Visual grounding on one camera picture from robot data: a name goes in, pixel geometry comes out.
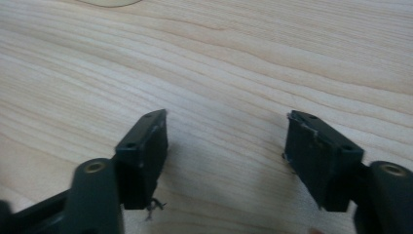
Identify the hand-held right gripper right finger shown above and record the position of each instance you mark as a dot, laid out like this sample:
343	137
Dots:
321	162

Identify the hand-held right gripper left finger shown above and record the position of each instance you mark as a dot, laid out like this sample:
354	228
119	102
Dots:
141	159

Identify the pale round object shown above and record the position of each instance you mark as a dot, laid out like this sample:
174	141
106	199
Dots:
108	2

